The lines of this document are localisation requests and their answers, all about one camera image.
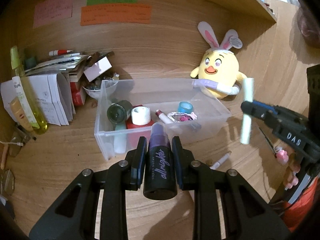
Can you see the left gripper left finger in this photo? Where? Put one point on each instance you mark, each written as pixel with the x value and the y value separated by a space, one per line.
pixel 72 215

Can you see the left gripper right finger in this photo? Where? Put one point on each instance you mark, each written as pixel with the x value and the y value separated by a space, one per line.
pixel 246 214

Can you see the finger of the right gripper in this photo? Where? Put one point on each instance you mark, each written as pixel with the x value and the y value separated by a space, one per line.
pixel 262 109
pixel 269 120

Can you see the pale green tube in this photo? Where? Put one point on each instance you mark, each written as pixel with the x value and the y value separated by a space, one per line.
pixel 246 107

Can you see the purple black allnighter spray bottle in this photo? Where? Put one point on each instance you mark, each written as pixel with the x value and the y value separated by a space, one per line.
pixel 159 177

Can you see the dark green spray bottle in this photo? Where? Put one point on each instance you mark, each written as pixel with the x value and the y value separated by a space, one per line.
pixel 119 112

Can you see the white tape roll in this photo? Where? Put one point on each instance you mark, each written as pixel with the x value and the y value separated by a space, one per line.
pixel 140 115

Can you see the pink hair clip charm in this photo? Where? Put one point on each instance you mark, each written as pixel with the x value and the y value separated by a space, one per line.
pixel 281 155

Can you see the white eyeliner pencil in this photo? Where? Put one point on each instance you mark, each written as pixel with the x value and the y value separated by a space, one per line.
pixel 222 160

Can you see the yellow chick bunny plush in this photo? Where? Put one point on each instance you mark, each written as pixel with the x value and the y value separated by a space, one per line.
pixel 218 72

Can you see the dark blue small box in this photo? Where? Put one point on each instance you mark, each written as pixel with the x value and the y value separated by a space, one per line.
pixel 195 126

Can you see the blue round container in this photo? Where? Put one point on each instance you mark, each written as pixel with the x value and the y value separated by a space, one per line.
pixel 185 107

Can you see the pale pink lotion tube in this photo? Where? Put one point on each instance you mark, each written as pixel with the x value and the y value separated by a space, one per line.
pixel 120 139

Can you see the yellow-green spray bottle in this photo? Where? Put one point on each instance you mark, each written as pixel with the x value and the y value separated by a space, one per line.
pixel 25 94

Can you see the clear red-capped lip tube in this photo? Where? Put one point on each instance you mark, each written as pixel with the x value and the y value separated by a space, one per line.
pixel 163 117

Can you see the clear plastic storage bin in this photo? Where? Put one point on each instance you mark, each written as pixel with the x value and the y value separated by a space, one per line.
pixel 165 95

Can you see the white folded paper leaflet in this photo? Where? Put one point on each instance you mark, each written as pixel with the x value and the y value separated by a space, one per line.
pixel 53 96

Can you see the glass bowl of trinkets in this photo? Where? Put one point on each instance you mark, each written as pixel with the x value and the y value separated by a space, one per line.
pixel 93 88

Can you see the stack of books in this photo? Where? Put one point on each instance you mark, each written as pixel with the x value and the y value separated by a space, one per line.
pixel 72 67

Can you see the small white box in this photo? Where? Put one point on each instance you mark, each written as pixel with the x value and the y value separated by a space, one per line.
pixel 97 69

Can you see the red white marker pen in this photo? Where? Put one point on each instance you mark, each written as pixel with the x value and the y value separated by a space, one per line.
pixel 59 52

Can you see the orange paper note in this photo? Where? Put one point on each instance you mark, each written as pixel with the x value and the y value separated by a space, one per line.
pixel 115 12

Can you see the pink paper note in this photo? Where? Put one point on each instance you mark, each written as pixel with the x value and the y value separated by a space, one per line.
pixel 51 11

